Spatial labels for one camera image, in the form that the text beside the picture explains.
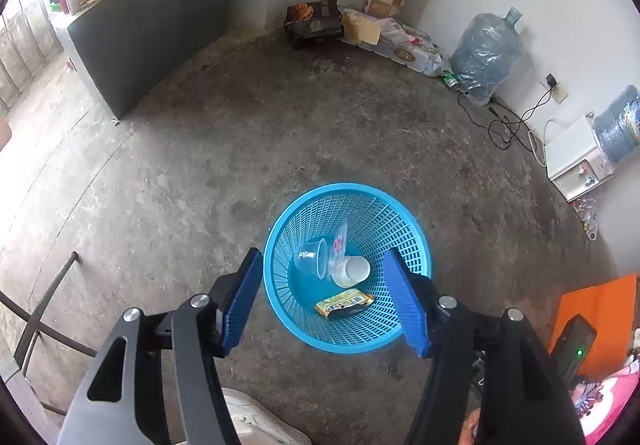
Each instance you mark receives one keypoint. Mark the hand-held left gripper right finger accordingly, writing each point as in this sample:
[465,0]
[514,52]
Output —
[407,310]

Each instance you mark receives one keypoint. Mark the yellow and black snack wrapper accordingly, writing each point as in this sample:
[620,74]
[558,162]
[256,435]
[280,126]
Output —
[345,303]

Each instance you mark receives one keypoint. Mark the white water dispenser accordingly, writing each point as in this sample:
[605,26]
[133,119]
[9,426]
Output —
[570,150]

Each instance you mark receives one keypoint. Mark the white paper cup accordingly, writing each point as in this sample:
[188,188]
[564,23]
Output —
[350,272]

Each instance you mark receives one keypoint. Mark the clear wrapper with pink print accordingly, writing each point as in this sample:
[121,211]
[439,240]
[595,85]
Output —
[339,242]

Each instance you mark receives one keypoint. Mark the brown cardboard pieces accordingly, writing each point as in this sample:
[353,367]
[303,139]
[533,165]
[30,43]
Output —
[362,27]

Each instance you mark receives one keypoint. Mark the pink printed cloth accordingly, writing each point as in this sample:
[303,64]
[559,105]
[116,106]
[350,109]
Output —
[610,405]

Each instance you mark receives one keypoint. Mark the metal window railing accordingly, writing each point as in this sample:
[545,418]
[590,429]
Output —
[25,35]

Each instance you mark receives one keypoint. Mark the wrapped pack of water bottles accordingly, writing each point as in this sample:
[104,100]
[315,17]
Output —
[405,50]

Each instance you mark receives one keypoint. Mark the black metal chair frame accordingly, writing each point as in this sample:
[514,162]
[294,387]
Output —
[45,305]

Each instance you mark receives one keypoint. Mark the water jug in plastic bag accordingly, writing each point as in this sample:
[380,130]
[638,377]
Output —
[485,55]

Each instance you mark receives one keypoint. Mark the green drink can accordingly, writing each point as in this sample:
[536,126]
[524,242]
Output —
[450,80]

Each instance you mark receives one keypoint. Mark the white shoe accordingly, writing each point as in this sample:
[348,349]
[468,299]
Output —
[260,420]

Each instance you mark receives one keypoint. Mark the crumpled clear plastic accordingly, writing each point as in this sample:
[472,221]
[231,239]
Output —
[587,217]

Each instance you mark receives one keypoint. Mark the white wall socket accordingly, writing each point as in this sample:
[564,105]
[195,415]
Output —
[561,94]

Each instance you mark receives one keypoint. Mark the clear plastic cup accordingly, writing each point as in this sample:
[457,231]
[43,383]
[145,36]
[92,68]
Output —
[307,257]

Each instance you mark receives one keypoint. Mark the blue water jug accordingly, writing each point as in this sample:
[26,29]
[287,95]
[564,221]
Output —
[617,125]

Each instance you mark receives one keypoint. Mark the grey cabinet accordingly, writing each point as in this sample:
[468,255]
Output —
[145,35]

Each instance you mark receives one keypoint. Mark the blue plastic mesh basket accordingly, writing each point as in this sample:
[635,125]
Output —
[350,205]

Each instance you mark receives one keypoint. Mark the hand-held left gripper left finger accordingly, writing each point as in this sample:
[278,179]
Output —
[245,305]

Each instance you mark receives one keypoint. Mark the black printed carton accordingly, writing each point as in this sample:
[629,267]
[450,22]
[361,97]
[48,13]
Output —
[315,25]

